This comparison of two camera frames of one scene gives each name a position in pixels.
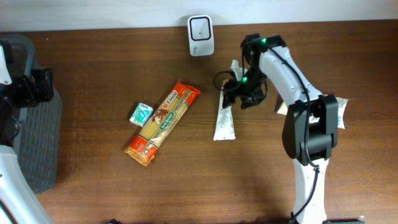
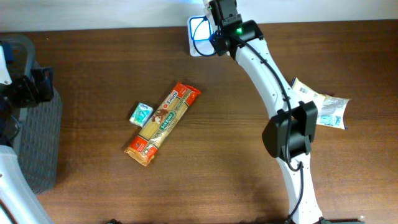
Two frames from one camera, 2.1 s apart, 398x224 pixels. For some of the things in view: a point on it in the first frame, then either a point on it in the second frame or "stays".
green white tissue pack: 142,114 stays
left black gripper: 40,83 stays
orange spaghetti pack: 161,123 stays
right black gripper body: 236,94 -> 222,7
